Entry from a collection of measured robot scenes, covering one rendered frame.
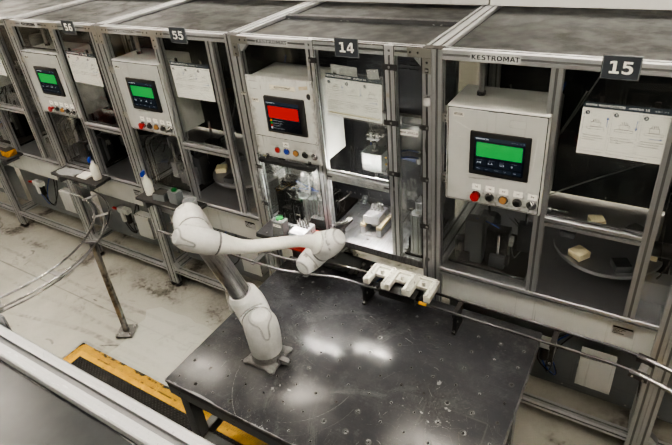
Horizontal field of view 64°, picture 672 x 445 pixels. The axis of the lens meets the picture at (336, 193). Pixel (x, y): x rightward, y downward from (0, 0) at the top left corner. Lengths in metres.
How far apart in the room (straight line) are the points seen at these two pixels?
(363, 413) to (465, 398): 0.45
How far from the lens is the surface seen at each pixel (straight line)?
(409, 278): 2.78
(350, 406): 2.51
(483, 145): 2.33
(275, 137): 2.91
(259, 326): 2.54
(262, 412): 2.55
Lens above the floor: 2.66
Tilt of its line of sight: 30 degrees down
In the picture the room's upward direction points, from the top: 6 degrees counter-clockwise
